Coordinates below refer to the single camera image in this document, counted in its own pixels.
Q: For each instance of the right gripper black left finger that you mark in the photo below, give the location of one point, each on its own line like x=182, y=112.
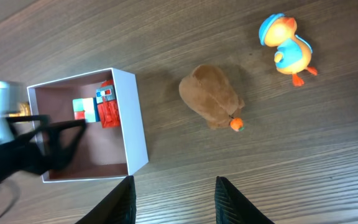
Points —
x=118, y=207

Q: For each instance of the white box with pink interior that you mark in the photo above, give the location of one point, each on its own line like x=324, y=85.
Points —
x=103, y=153

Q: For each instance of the yellow duck toy blue hat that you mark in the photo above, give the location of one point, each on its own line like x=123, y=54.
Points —
x=293, y=53

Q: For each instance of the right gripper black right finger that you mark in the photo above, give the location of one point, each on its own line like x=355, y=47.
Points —
x=232, y=207

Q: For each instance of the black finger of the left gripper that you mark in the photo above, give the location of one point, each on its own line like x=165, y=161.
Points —
x=59, y=152
x=24, y=130

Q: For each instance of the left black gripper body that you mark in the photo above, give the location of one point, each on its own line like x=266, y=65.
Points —
x=15, y=157

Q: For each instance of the multicoloured puzzle cube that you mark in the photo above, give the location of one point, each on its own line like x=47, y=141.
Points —
x=86, y=108

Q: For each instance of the brown plush toy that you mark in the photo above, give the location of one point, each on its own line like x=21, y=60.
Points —
x=207, y=91

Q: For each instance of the red toy fire truck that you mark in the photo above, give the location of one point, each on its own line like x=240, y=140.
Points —
x=107, y=105

